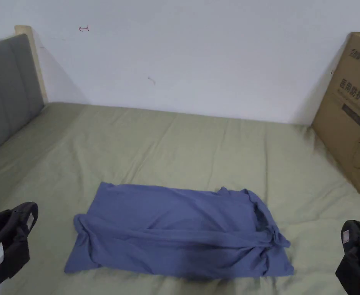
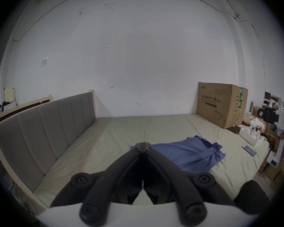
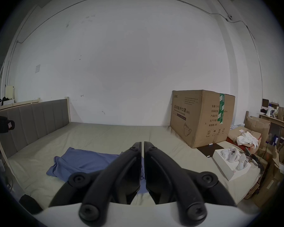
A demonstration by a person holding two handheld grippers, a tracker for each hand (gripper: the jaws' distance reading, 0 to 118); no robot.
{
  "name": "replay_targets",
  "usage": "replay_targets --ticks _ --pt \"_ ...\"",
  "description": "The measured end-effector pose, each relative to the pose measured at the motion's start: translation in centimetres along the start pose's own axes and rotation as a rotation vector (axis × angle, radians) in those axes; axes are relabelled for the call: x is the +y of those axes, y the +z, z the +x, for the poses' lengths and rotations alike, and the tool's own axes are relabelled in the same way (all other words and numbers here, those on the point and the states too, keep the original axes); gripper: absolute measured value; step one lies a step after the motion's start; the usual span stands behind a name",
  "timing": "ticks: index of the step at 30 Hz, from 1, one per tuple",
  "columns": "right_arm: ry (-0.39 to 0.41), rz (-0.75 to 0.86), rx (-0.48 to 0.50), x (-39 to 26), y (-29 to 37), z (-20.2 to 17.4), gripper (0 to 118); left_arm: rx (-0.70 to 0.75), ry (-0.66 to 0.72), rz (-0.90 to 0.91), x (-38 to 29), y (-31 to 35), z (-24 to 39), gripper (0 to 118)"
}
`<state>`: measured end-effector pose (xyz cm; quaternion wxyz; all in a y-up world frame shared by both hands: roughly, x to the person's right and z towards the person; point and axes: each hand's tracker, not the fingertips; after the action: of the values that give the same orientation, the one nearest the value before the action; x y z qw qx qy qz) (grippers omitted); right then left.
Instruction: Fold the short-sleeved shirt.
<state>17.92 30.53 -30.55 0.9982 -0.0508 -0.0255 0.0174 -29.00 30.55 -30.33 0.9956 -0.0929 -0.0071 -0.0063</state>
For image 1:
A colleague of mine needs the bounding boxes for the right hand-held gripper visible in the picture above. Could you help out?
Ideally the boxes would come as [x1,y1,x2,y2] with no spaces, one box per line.
[335,219,360,295]

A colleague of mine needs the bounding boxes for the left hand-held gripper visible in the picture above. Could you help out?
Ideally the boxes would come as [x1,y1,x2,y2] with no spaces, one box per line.
[0,201,39,295]

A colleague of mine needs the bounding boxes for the brown cardboard carton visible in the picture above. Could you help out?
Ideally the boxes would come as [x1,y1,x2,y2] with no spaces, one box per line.
[310,31,360,204]

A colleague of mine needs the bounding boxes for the grey padded headboard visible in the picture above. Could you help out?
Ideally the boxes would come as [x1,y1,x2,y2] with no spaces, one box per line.
[0,25,49,160]

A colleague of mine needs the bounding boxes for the blue shirt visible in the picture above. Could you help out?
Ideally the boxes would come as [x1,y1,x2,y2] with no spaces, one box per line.
[64,181,295,282]

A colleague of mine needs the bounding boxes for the bed with pale green sheet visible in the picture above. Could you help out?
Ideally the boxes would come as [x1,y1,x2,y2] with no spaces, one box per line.
[0,101,360,295]

